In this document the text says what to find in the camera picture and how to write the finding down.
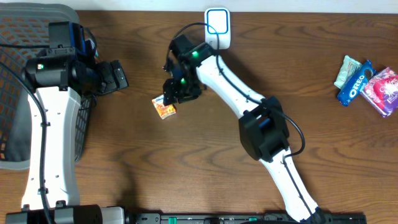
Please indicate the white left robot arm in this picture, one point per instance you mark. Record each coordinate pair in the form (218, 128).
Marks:
(56, 82)

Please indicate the small orange box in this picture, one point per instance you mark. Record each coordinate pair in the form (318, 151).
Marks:
(163, 111)

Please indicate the blue cookie pack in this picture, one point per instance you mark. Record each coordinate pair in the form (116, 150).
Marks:
(353, 86)

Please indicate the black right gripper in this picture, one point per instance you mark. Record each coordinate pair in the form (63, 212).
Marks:
(171, 89)

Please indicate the purple snack package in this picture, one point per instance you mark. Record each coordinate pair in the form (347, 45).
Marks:
(381, 92)

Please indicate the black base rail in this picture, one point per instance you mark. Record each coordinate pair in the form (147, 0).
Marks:
(156, 218)

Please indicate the mint green snack packet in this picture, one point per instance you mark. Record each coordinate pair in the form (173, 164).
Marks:
(348, 68)

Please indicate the grey mesh basket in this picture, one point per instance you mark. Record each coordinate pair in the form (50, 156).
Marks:
(24, 33)

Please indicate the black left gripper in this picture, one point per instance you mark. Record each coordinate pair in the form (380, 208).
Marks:
(106, 77)

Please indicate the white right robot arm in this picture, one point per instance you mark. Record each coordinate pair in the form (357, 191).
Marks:
(263, 130)

